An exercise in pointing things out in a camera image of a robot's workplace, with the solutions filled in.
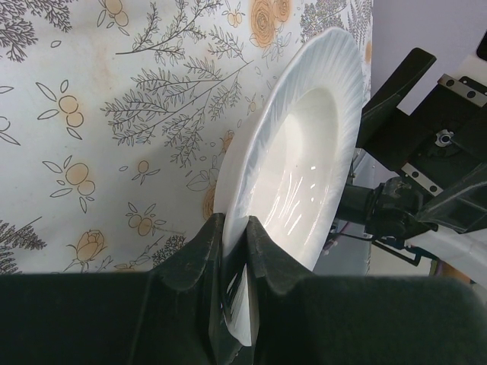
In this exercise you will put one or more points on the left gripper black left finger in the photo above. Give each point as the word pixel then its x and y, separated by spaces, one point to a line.
pixel 168 315

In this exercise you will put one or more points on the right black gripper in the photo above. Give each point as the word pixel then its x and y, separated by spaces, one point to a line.
pixel 438 153

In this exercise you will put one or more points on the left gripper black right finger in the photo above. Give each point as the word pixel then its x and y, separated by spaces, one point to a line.
pixel 301 318

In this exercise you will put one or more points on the white scalloped plate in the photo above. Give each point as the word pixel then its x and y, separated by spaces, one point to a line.
pixel 288 163

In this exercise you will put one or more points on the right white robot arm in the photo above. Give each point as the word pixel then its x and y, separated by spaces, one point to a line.
pixel 466 252

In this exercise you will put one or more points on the floral table mat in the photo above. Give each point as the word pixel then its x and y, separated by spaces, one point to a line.
pixel 116 116

